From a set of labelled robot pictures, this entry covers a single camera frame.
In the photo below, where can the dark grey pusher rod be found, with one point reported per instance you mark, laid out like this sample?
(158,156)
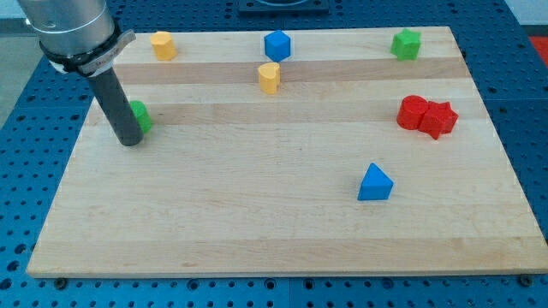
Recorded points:
(114,103)

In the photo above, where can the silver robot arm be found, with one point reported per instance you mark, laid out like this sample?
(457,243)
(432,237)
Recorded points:
(81,36)

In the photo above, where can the yellow heart block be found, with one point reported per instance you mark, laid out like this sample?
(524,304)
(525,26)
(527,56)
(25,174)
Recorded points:
(269,77)

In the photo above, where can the green cylinder block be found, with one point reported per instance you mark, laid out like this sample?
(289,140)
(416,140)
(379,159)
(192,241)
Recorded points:
(141,114)

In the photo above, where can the yellow pentagon block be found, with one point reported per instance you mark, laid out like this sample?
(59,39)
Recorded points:
(163,46)

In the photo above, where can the blue hexagon block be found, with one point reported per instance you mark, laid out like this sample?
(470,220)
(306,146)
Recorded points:
(277,45)

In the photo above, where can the wooden board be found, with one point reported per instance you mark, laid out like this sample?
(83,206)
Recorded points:
(231,181)

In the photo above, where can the blue triangle block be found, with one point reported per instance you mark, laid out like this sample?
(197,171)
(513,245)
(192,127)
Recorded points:
(375,185)

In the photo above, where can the red cylinder block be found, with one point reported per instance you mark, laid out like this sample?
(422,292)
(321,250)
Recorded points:
(411,112)

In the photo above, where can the green star block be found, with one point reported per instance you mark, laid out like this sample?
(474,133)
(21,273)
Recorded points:
(406,45)

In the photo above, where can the red star block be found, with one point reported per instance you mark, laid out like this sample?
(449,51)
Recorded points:
(439,119)

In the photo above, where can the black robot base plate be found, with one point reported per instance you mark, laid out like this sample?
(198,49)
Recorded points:
(255,7)

